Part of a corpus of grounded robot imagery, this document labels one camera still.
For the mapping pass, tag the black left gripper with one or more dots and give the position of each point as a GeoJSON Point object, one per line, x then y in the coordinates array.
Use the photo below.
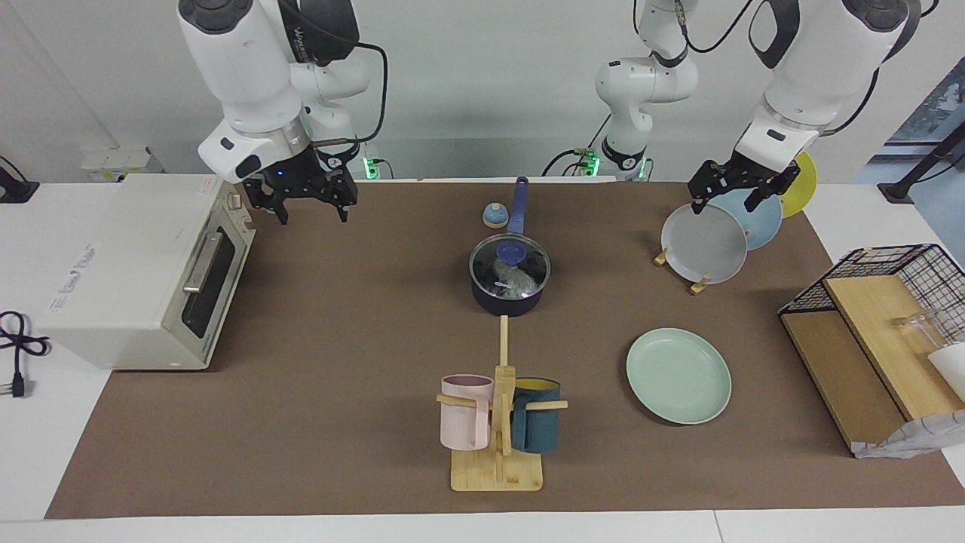
{"type": "Point", "coordinates": [754, 172]}

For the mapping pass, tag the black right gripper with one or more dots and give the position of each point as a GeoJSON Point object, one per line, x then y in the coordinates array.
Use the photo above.
{"type": "Point", "coordinates": [301, 181]}

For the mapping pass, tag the glass lid with blue knob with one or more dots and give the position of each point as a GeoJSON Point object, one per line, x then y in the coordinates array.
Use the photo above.
{"type": "Point", "coordinates": [513, 249]}

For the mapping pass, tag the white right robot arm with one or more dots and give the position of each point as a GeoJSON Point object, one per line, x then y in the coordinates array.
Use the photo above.
{"type": "Point", "coordinates": [241, 75]}

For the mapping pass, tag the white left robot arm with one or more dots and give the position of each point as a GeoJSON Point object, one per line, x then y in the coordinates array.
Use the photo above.
{"type": "Point", "coordinates": [814, 68]}

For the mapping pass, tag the light blue plate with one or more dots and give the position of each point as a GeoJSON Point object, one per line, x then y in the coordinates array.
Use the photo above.
{"type": "Point", "coordinates": [765, 222]}

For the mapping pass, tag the grey plate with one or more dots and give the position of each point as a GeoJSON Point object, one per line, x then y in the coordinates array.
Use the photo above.
{"type": "Point", "coordinates": [705, 245]}

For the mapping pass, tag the yellow plate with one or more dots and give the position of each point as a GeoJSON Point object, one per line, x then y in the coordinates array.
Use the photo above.
{"type": "Point", "coordinates": [805, 185]}

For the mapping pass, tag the wooden plate rack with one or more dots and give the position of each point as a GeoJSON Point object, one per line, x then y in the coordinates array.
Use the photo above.
{"type": "Point", "coordinates": [700, 286]}

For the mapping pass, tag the light green plate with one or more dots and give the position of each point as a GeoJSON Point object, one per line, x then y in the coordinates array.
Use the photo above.
{"type": "Point", "coordinates": [678, 377]}

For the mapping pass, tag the black angled stand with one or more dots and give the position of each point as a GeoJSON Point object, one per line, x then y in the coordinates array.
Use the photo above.
{"type": "Point", "coordinates": [923, 162]}

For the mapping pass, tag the cream toaster oven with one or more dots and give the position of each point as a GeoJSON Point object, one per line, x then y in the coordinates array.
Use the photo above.
{"type": "Point", "coordinates": [113, 264]}

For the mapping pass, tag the brown table mat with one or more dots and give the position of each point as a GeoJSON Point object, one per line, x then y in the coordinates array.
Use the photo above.
{"type": "Point", "coordinates": [301, 422]}

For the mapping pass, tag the clear glass cup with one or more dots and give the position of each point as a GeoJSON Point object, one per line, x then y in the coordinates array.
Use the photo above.
{"type": "Point", "coordinates": [920, 328]}

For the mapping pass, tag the pink mug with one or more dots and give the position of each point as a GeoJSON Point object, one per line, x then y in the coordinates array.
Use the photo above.
{"type": "Point", "coordinates": [464, 422]}

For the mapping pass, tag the white cup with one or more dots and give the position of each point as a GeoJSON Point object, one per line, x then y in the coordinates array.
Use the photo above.
{"type": "Point", "coordinates": [951, 369]}

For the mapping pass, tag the black desk clamp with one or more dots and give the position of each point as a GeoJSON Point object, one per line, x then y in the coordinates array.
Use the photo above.
{"type": "Point", "coordinates": [15, 190]}

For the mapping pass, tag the teal mug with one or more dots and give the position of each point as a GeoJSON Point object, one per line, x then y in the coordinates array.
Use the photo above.
{"type": "Point", "coordinates": [537, 426]}

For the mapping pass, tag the marble patterned sheet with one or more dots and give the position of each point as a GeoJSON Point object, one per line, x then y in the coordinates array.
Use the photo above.
{"type": "Point", "coordinates": [912, 437]}

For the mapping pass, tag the wooden mug tree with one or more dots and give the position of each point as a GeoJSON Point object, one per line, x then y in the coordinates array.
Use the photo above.
{"type": "Point", "coordinates": [497, 475]}

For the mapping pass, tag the white wall socket box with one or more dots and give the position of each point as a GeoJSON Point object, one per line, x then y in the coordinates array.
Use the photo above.
{"type": "Point", "coordinates": [113, 162]}

